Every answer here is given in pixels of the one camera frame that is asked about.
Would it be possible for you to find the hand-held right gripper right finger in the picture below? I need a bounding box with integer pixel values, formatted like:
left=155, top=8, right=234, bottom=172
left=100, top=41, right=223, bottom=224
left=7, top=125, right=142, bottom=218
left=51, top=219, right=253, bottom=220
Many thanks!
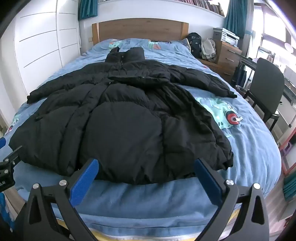
left=194, top=158, right=270, bottom=241

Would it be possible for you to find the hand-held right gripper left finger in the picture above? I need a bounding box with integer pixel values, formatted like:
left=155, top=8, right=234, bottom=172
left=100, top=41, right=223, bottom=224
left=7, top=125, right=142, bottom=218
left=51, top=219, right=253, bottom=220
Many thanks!
left=15, top=158, right=100, bottom=241

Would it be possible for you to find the black puffer coat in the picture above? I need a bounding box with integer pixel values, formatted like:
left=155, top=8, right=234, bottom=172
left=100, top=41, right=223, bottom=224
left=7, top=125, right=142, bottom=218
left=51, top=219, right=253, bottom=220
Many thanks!
left=9, top=47, right=238, bottom=185

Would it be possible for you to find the beige clothes pile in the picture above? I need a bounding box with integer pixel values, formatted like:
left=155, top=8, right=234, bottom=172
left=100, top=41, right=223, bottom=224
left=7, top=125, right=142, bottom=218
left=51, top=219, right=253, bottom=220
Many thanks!
left=201, top=38, right=218, bottom=62

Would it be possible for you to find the bed with blue dinosaur cover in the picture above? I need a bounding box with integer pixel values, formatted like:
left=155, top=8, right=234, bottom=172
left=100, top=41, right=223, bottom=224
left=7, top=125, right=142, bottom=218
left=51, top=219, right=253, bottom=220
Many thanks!
left=0, top=38, right=282, bottom=234

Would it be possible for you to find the pink rack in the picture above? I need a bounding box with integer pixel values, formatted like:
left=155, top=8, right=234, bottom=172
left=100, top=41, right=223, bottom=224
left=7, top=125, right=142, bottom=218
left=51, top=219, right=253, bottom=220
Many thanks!
left=279, top=141, right=293, bottom=176

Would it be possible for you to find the waste bin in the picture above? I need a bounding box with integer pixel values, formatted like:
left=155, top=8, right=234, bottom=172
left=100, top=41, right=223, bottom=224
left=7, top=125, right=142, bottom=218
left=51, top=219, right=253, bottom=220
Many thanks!
left=235, top=85, right=249, bottom=100

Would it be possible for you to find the dark hanging bag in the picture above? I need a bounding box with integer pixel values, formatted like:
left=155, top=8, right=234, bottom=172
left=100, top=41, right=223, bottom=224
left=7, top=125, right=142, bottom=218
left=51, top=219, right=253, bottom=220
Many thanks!
left=231, top=64, right=247, bottom=86

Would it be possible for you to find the white wardrobe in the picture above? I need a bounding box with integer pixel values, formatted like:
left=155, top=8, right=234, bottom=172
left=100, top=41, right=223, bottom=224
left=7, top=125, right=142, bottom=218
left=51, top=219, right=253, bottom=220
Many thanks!
left=0, top=0, right=81, bottom=112

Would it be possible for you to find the black chair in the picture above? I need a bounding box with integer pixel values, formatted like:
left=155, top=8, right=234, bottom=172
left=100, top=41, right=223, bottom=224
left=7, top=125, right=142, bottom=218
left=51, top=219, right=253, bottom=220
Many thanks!
left=244, top=57, right=285, bottom=132

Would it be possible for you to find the glass desk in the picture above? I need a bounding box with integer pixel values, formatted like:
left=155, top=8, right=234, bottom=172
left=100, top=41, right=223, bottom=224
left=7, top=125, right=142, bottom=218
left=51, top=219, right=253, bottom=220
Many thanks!
left=239, top=54, right=296, bottom=107

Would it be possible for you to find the wooden dresser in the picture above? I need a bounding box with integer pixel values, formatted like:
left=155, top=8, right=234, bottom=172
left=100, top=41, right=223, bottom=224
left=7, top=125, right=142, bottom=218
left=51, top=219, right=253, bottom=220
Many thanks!
left=199, top=38, right=242, bottom=84

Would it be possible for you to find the black backpack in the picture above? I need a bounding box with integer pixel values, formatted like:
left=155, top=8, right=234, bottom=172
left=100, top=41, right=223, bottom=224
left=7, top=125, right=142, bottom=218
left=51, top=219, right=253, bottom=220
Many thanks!
left=187, top=32, right=202, bottom=58

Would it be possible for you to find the white printer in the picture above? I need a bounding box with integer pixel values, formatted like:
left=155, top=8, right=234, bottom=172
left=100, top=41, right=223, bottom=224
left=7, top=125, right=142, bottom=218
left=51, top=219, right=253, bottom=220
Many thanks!
left=213, top=27, right=240, bottom=45

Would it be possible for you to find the teal curtain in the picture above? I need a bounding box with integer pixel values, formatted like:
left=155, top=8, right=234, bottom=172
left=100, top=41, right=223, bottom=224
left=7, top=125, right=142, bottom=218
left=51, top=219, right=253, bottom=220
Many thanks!
left=224, top=0, right=246, bottom=38
left=78, top=0, right=99, bottom=21

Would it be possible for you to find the wooden bed headboard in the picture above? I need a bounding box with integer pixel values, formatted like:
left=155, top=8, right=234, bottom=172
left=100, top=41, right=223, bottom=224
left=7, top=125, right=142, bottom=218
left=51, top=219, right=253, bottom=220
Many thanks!
left=92, top=18, right=189, bottom=45

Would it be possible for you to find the row of books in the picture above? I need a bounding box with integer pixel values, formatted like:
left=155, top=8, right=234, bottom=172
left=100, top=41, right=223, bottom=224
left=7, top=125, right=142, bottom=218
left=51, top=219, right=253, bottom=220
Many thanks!
left=98, top=0, right=225, bottom=16

